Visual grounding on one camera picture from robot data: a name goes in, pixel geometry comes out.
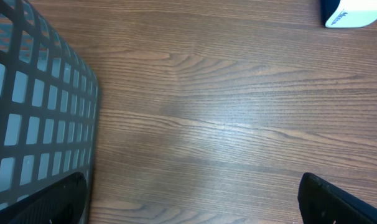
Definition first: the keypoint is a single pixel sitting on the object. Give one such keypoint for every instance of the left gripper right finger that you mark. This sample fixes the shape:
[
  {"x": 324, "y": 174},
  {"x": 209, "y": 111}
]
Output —
[{"x": 322, "y": 202}]

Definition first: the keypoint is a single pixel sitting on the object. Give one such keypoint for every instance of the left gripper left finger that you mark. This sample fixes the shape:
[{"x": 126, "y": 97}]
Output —
[{"x": 63, "y": 202}]

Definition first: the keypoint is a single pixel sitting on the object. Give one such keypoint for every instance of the white barcode scanner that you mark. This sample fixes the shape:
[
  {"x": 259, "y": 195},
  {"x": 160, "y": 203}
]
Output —
[{"x": 337, "y": 14}]

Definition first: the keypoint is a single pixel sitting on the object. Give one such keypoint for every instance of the grey plastic basket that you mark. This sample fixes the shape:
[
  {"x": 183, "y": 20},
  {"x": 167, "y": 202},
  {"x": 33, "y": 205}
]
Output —
[{"x": 49, "y": 105}]

